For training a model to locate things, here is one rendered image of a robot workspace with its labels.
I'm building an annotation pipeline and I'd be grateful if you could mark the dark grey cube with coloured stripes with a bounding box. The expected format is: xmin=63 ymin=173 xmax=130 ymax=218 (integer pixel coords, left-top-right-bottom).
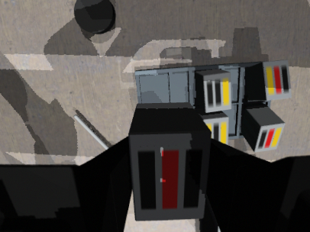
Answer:
xmin=241 ymin=105 xmax=286 ymax=152

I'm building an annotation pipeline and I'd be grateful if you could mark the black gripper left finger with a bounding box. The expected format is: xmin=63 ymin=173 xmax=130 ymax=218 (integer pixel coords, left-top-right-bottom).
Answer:
xmin=0 ymin=136 xmax=133 ymax=232

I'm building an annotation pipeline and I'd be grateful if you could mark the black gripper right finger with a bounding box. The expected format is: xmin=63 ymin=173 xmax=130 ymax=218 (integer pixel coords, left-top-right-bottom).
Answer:
xmin=206 ymin=139 xmax=310 ymax=232

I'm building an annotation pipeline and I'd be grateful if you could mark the orange-handled screwdriver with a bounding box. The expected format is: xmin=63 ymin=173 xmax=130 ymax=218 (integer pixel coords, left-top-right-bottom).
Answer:
xmin=74 ymin=114 xmax=109 ymax=149

